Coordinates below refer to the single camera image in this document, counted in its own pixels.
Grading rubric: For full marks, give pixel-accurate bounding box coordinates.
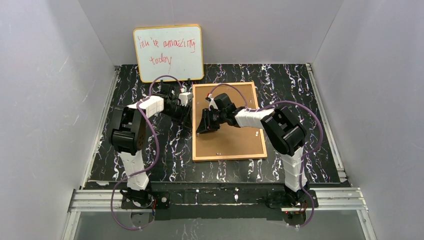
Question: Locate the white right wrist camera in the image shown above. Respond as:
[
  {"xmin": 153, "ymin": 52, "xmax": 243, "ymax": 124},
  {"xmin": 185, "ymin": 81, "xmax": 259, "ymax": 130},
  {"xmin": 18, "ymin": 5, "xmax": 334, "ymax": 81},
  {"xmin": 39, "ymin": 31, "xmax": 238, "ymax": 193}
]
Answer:
[{"xmin": 206, "ymin": 97, "xmax": 219, "ymax": 110}]

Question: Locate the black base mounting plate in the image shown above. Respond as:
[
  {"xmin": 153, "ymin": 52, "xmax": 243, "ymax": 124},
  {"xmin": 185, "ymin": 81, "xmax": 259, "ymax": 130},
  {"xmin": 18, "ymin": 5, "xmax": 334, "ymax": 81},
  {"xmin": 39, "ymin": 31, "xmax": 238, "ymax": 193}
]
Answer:
[{"xmin": 120, "ymin": 188, "xmax": 319, "ymax": 222}]

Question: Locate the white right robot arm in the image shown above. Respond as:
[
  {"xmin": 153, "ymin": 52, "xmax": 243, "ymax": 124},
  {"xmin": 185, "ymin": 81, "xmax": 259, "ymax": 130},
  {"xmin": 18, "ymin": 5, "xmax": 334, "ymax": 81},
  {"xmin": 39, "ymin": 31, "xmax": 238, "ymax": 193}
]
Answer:
[{"xmin": 196, "ymin": 93, "xmax": 308, "ymax": 192}]

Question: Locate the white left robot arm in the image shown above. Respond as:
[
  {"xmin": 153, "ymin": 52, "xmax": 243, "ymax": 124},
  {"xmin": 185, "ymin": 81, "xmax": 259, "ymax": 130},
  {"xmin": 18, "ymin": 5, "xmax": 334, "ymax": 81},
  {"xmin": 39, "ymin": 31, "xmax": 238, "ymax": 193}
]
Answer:
[{"xmin": 107, "ymin": 83, "xmax": 194, "ymax": 191}]

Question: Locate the aluminium front rail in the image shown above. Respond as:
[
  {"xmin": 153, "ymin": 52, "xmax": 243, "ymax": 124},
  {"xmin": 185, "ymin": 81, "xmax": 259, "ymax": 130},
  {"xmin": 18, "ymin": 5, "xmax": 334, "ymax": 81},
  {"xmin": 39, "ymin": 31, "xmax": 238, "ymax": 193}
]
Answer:
[{"xmin": 68, "ymin": 187, "xmax": 369, "ymax": 212}]

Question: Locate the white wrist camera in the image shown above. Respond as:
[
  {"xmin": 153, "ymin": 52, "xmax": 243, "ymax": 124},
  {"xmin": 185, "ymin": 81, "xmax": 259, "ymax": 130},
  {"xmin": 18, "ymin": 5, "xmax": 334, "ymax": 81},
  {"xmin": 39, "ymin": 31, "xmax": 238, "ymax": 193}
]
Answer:
[
  {"xmin": 206, "ymin": 97, "xmax": 219, "ymax": 110},
  {"xmin": 178, "ymin": 92, "xmax": 193, "ymax": 106}
]

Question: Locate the light wooden picture frame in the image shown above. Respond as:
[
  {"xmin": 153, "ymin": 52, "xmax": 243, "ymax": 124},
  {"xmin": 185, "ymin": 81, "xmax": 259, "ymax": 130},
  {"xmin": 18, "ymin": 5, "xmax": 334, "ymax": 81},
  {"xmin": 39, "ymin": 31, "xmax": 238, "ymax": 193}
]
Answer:
[{"xmin": 192, "ymin": 82, "xmax": 268, "ymax": 162}]

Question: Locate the orange rimmed whiteboard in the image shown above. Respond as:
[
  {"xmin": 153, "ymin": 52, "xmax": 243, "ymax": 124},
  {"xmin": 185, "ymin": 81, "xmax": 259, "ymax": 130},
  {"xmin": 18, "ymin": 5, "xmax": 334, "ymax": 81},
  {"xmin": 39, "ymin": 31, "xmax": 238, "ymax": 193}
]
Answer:
[{"xmin": 133, "ymin": 24, "xmax": 204, "ymax": 83}]

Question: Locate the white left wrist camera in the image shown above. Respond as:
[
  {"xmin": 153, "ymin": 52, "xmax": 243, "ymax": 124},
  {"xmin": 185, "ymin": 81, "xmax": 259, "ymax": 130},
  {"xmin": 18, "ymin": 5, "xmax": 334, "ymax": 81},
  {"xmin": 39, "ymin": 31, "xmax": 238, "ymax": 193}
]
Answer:
[{"xmin": 178, "ymin": 92, "xmax": 193, "ymax": 106}]

